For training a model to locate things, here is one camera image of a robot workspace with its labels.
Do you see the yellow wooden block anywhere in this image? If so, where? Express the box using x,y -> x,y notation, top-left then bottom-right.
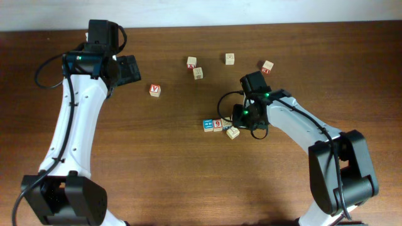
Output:
226,126 -> 240,139

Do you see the green wooden block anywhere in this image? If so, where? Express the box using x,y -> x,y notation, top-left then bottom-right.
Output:
221,117 -> 232,131

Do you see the red number 6 block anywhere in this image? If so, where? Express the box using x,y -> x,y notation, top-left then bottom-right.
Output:
212,119 -> 223,132

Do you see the blue letter H block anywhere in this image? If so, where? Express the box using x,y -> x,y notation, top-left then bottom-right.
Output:
203,119 -> 214,132

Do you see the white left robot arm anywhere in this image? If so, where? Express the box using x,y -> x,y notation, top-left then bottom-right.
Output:
16,19 -> 141,225

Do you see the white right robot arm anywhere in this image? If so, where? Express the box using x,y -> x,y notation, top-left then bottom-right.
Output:
232,72 -> 379,225

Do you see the red letter A block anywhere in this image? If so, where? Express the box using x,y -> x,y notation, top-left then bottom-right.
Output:
149,84 -> 161,97

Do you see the red X wooden block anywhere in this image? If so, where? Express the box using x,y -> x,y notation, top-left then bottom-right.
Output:
187,56 -> 197,68

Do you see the plain K wooden block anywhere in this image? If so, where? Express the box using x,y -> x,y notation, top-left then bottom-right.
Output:
193,67 -> 204,80

